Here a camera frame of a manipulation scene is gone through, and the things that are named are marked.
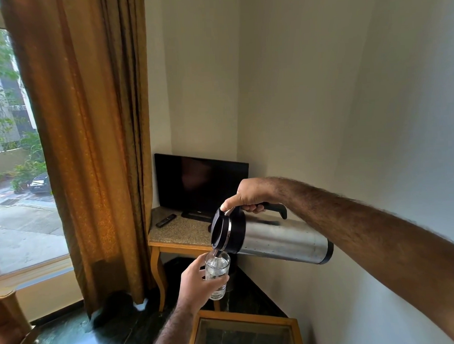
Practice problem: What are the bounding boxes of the person's left forearm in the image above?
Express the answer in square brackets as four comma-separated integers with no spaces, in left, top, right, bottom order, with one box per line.
[148,302,201,344]

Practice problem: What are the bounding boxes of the clear drinking glass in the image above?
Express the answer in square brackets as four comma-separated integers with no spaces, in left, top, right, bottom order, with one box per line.
[204,249,232,301]

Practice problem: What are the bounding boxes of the person's right forearm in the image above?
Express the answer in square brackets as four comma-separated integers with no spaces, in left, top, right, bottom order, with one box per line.
[277,171,454,344]

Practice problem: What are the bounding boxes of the wooden armchair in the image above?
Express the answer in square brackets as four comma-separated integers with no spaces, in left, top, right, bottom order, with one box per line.
[0,289,42,344]

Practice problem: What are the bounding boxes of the brown curtain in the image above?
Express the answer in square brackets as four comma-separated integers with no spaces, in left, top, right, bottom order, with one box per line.
[0,0,158,320]

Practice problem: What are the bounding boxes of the dark parked car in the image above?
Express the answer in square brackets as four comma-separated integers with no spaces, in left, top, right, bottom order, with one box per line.
[28,172,52,195]

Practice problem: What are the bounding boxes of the person's left hand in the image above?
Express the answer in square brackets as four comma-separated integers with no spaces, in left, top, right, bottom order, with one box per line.
[176,252,231,316]

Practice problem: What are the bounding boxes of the black flat television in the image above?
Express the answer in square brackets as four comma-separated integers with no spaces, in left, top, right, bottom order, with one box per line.
[154,150,251,224]

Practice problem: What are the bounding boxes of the steel thermos flask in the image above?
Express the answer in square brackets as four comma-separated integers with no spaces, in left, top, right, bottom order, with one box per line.
[209,200,335,269]

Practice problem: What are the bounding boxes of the person's right hand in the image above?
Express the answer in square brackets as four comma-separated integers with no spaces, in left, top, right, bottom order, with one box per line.
[219,176,289,215]

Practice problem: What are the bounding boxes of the wooden glass-top table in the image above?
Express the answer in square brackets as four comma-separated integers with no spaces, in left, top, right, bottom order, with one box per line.
[185,307,304,344]

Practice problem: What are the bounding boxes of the wooden granite-top corner table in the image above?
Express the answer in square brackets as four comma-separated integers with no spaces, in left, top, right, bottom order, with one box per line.
[147,204,222,314]

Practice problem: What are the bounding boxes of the window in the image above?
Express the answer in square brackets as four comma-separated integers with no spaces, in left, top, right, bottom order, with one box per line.
[0,0,75,287]

